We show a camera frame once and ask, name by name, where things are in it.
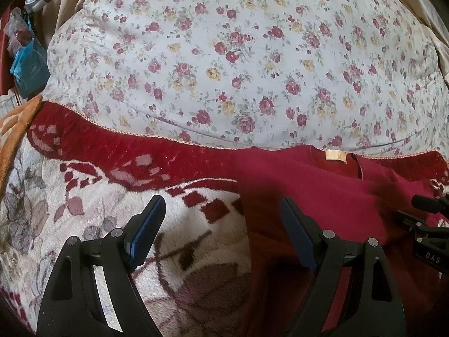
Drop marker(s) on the red and white plush blanket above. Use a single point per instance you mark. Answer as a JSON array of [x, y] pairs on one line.
[[87, 189]]

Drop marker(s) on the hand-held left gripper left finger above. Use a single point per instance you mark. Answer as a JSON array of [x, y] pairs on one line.
[[147, 230]]

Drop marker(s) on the red knit top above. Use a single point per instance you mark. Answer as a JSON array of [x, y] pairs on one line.
[[315, 186]]

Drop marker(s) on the teal bag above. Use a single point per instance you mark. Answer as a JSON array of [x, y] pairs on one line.
[[29, 66]]

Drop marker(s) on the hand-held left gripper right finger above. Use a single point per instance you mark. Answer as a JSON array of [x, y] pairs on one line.
[[298, 233]]

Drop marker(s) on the clear plastic bag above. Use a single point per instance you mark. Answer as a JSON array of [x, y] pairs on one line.
[[19, 31]]

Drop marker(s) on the floral white pillow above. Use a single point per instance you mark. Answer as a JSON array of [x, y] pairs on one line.
[[245, 59]]

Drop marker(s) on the beige cloth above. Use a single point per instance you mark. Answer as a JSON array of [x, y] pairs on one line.
[[429, 14], [72, 0]]

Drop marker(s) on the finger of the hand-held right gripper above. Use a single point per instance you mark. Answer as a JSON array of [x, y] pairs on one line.
[[408, 219], [429, 203]]

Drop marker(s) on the orange blanket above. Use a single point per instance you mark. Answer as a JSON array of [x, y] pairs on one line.
[[14, 130]]

